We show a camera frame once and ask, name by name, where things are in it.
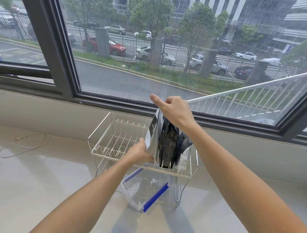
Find person's right hand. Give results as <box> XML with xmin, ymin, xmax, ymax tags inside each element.
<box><xmin>150</xmin><ymin>94</ymin><xmax>193</xmax><ymax>129</ymax></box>

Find person's left hand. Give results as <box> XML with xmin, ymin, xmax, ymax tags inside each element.
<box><xmin>126</xmin><ymin>137</ymin><xmax>154</xmax><ymax>166</ymax></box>

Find silver foil pouch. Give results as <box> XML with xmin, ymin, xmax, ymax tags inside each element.
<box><xmin>145</xmin><ymin>97</ymin><xmax>164</xmax><ymax>166</ymax></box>

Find person's left forearm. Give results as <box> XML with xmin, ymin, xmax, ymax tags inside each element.
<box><xmin>30</xmin><ymin>155</ymin><xmax>135</xmax><ymax>233</ymax></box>

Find person's right forearm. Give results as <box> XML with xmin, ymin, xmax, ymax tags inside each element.
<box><xmin>179</xmin><ymin>113</ymin><xmax>307</xmax><ymax>233</ymax></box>

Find black printed pouch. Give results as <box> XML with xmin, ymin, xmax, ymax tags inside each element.
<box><xmin>158</xmin><ymin>117</ymin><xmax>181</xmax><ymax>168</ymax></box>

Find dark bag in clear plastic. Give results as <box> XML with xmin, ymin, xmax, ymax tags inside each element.
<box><xmin>175</xmin><ymin>132</ymin><xmax>194</xmax><ymax>174</ymax></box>

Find row of parked cars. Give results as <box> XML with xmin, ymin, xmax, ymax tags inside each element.
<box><xmin>0</xmin><ymin>6</ymin><xmax>258</xmax><ymax>81</ymax></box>

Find clear container with blue clips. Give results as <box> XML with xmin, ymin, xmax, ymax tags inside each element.
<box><xmin>121</xmin><ymin>168</ymin><xmax>178</xmax><ymax>213</ymax></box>

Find black metal fence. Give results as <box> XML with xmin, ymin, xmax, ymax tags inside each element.
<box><xmin>0</xmin><ymin>11</ymin><xmax>293</xmax><ymax>82</ymax></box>

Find grey concrete fence pillar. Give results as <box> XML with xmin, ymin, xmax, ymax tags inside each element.
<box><xmin>94</xmin><ymin>27</ymin><xmax>111</xmax><ymax>59</ymax></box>
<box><xmin>246</xmin><ymin>60</ymin><xmax>270</xmax><ymax>86</ymax></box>
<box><xmin>199</xmin><ymin>49</ymin><xmax>219</xmax><ymax>79</ymax></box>

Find green street tree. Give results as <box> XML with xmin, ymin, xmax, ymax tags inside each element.
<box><xmin>178</xmin><ymin>2</ymin><xmax>229</xmax><ymax>75</ymax></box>
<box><xmin>129</xmin><ymin>0</ymin><xmax>175</xmax><ymax>66</ymax></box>

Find white metal railing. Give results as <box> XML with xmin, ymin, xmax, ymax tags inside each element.
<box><xmin>187</xmin><ymin>73</ymin><xmax>307</xmax><ymax>121</ymax></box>

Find white wire rack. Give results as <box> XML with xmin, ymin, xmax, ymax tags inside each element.
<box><xmin>87</xmin><ymin>112</ymin><xmax>199</xmax><ymax>208</ymax></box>

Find dark grey window frame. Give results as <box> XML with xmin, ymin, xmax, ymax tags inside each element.
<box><xmin>0</xmin><ymin>0</ymin><xmax>307</xmax><ymax>146</ymax></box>

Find white cable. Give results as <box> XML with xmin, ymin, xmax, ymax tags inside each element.
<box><xmin>0</xmin><ymin>133</ymin><xmax>50</xmax><ymax>159</ymax></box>

